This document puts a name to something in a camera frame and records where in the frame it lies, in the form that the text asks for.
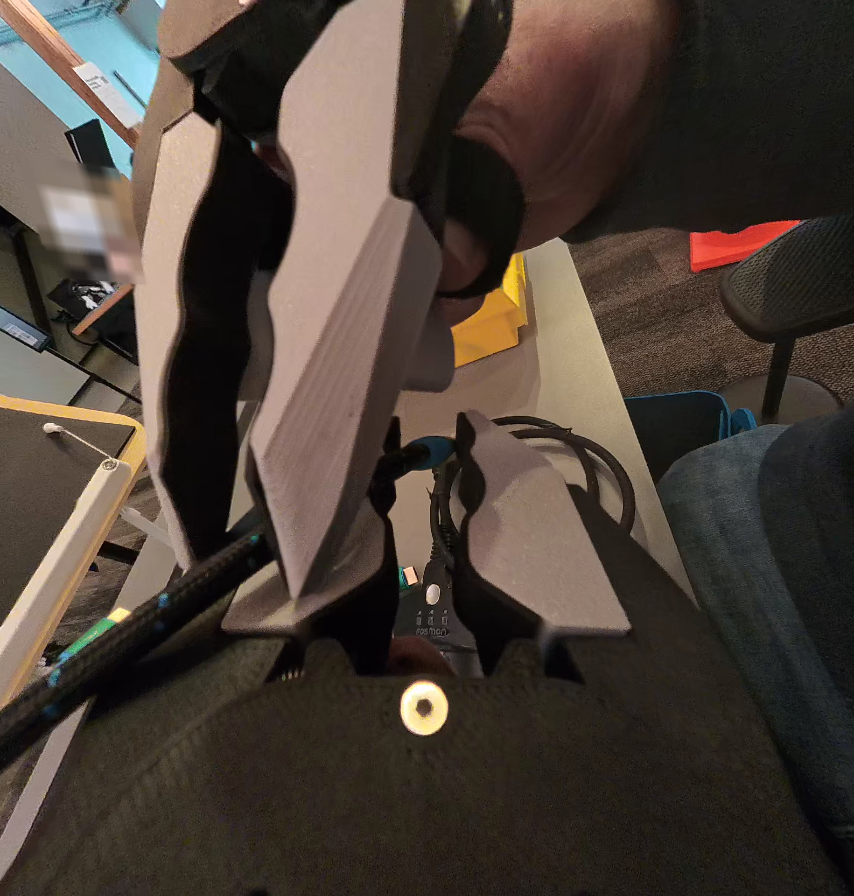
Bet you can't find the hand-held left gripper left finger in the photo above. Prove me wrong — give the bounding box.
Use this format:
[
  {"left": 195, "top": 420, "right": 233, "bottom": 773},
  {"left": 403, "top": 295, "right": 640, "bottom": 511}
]
[{"left": 224, "top": 518, "right": 400, "bottom": 642}]

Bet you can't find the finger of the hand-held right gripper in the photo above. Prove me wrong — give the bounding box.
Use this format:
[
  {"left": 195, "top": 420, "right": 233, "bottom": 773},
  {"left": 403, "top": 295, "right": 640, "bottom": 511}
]
[
  {"left": 245, "top": 0, "right": 445, "bottom": 603},
  {"left": 133, "top": 107, "right": 282, "bottom": 575}
]

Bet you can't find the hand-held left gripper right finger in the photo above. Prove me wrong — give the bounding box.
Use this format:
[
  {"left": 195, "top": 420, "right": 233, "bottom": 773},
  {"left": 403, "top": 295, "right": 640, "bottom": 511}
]
[{"left": 453, "top": 411, "right": 634, "bottom": 660}]

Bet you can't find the black hdmi switch box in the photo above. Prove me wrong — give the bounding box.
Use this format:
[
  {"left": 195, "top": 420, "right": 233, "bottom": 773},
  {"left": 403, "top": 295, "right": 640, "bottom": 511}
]
[{"left": 399, "top": 416, "right": 638, "bottom": 676}]

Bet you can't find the green plug braided hdmi cable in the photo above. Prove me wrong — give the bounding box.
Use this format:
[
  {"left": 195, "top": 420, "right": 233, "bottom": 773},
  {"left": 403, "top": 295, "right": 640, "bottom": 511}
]
[{"left": 0, "top": 434, "right": 450, "bottom": 788}]

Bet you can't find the yellow plastic bin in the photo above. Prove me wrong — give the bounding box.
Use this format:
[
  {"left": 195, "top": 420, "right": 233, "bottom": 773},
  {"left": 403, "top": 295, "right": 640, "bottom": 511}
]
[{"left": 448, "top": 252, "right": 530, "bottom": 369}]

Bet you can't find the person's right forearm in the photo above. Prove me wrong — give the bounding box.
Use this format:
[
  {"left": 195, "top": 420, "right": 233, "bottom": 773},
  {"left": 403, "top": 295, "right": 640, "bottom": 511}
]
[{"left": 567, "top": 0, "right": 854, "bottom": 242}]

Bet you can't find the person's right hand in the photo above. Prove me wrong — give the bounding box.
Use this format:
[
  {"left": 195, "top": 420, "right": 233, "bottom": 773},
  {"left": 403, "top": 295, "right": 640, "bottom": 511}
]
[{"left": 455, "top": 0, "right": 683, "bottom": 260}]

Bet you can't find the small black screen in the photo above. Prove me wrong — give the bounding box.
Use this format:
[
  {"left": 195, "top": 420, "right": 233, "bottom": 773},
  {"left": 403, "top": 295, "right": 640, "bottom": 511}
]
[{"left": 0, "top": 301, "right": 58, "bottom": 355}]

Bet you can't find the blue plastic bin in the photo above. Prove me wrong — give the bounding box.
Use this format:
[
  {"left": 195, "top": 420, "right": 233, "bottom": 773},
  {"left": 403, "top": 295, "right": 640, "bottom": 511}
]
[{"left": 625, "top": 390, "right": 758, "bottom": 485}]

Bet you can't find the person's leg in jeans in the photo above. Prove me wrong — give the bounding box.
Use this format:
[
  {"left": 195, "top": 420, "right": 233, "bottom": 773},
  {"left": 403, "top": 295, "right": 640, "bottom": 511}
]
[{"left": 657, "top": 420, "right": 854, "bottom": 896}]

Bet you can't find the grey panel with wooden rim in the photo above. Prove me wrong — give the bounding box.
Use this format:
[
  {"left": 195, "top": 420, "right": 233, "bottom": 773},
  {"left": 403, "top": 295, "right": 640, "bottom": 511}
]
[{"left": 0, "top": 392, "right": 149, "bottom": 723}]

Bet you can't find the orange cone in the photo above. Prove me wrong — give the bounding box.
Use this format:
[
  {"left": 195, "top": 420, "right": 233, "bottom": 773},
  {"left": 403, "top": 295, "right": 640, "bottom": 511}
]
[{"left": 689, "top": 220, "right": 806, "bottom": 275}]

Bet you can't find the black office chair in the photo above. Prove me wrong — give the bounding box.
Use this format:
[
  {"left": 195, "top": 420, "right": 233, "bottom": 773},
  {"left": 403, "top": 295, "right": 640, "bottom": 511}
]
[{"left": 719, "top": 210, "right": 854, "bottom": 424}]

